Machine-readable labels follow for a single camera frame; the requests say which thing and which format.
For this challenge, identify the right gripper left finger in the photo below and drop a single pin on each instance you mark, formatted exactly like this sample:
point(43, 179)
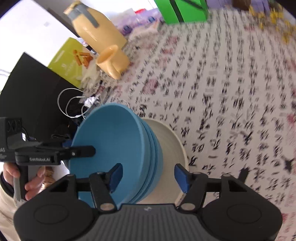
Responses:
point(102, 185)

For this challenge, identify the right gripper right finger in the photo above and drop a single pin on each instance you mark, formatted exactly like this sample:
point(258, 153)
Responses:
point(193, 185)

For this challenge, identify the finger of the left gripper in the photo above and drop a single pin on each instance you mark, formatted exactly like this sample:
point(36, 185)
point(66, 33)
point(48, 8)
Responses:
point(76, 152)
point(67, 143)

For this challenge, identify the cream plate front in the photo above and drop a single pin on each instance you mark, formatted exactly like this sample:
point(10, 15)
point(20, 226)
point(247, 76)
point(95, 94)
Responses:
point(167, 190)

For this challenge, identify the blue bowl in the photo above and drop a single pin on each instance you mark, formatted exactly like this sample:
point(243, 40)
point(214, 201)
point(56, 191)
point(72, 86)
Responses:
point(118, 136)
point(157, 171)
point(151, 164)

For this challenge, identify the black paper bag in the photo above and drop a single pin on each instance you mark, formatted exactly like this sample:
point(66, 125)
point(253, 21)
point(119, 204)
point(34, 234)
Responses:
point(46, 102)

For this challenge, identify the yellow-green snack box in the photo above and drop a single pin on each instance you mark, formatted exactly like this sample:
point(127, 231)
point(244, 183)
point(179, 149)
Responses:
point(72, 61)

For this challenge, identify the yellow mug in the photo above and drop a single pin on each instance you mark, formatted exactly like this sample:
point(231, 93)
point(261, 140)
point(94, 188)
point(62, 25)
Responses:
point(113, 61)

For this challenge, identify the calligraphy print tablecloth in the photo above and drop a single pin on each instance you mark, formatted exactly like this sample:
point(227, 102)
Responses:
point(226, 88)

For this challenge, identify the yellow thermos jug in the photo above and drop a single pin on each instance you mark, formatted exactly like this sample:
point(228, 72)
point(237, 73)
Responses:
point(94, 27)

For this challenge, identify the purple tissue pack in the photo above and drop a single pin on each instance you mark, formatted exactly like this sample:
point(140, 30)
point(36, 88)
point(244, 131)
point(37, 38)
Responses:
point(129, 19)

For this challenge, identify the green paper bag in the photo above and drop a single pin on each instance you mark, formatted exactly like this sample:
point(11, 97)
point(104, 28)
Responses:
point(183, 11)

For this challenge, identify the yellow artificial flowers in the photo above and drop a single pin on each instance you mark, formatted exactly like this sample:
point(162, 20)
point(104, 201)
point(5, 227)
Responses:
point(275, 21)

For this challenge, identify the purple jacket on chair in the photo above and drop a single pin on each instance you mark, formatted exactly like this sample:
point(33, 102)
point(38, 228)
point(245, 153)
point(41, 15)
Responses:
point(258, 6)

